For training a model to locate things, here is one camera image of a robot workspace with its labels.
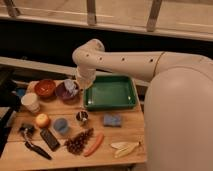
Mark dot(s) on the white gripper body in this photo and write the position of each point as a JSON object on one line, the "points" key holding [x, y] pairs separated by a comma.
{"points": [[85, 77]]}

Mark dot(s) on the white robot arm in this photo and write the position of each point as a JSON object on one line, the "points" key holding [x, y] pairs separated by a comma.
{"points": [[178, 104]]}

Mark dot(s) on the small metal cup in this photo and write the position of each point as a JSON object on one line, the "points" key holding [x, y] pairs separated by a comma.
{"points": [[78, 118]]}

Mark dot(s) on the blue plastic cup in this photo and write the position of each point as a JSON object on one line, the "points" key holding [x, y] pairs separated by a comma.
{"points": [[60, 125]]}

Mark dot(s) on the white paper cup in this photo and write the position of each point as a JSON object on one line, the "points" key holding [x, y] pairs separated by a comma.
{"points": [[30, 101]]}

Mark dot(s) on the crumpled white wrapper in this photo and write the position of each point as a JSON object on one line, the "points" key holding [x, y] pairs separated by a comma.
{"points": [[71, 87]]}

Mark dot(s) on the green plastic tray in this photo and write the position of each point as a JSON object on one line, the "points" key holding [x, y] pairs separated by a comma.
{"points": [[110, 92]]}

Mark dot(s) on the purple bowl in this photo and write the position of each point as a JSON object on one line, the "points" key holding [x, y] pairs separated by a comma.
{"points": [[62, 93]]}

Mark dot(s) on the red bowl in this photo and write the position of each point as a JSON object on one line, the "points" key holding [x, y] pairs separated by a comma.
{"points": [[45, 88]]}

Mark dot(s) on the blue sponge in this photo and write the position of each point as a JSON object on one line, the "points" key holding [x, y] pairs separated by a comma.
{"points": [[112, 120]]}

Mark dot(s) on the yellow apple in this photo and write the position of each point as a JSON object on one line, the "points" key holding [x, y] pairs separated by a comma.
{"points": [[42, 120]]}

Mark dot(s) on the orange carrot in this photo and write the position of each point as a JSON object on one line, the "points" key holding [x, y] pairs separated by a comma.
{"points": [[95, 146]]}

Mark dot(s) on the blue object at table edge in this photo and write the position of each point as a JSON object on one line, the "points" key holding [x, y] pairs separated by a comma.
{"points": [[20, 92]]}

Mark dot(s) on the bunch of dark grapes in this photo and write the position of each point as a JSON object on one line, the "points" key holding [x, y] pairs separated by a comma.
{"points": [[77, 144]]}

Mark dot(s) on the black rectangular bar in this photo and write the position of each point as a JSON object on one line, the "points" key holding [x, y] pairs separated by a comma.
{"points": [[50, 139]]}

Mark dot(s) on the black clip tool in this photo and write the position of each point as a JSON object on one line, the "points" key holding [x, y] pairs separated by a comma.
{"points": [[28, 128]]}

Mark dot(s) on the yellow banana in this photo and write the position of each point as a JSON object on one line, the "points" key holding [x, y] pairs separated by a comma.
{"points": [[124, 148]]}

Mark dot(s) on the black handled peeler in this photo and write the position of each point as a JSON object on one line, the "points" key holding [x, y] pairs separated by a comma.
{"points": [[34, 147]]}

